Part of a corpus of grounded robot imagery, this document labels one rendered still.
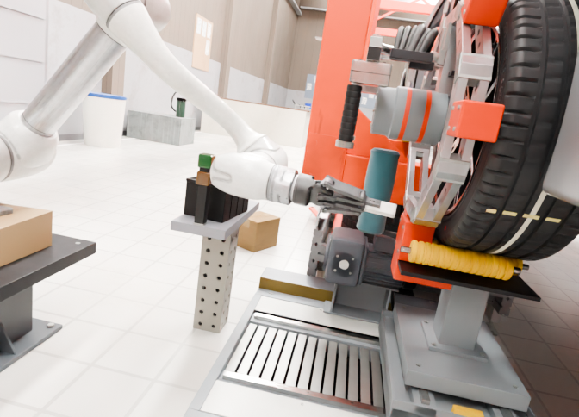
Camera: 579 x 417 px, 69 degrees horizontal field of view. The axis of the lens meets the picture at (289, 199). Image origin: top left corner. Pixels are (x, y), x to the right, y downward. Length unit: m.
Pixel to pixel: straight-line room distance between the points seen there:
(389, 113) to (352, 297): 0.85
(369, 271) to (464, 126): 0.81
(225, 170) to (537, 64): 0.67
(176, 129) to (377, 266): 5.40
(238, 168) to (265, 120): 8.08
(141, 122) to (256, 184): 5.96
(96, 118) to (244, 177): 4.73
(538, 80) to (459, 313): 0.66
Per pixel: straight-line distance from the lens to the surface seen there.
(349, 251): 1.48
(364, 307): 1.74
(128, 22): 1.09
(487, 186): 0.93
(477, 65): 0.95
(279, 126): 8.99
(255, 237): 2.35
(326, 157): 1.63
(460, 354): 1.32
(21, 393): 1.39
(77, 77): 1.35
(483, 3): 1.04
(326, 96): 1.63
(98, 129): 5.64
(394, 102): 1.14
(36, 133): 1.46
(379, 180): 1.28
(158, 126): 6.75
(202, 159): 1.21
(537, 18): 1.02
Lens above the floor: 0.83
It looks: 12 degrees down
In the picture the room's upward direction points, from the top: 9 degrees clockwise
